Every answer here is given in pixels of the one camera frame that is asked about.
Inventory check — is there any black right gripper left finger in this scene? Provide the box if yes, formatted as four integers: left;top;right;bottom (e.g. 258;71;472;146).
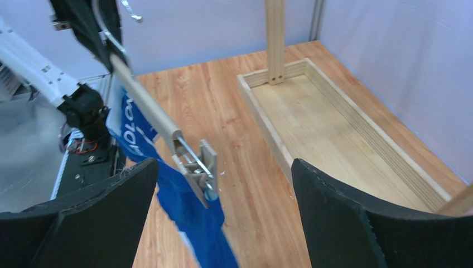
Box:
1;159;159;267

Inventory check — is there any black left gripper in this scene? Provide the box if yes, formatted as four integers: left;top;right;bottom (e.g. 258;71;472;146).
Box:
50;0;124;73

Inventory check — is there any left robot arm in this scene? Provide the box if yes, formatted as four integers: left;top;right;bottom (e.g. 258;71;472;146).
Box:
1;1;126;141

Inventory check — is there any blue underwear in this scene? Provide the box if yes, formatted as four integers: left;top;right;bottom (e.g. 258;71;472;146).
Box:
106;88;238;267

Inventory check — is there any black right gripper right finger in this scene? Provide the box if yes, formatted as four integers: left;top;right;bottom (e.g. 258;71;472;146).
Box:
291;159;472;267

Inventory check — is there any beige clip hanger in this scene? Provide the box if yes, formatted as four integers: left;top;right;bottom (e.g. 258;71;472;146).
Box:
91;1;218;208

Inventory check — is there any wooden clothes rack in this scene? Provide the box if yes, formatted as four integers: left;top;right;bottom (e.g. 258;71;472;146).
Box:
238;1;472;216

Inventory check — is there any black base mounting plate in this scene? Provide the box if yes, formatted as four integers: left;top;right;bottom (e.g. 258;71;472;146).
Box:
50;138;126;200

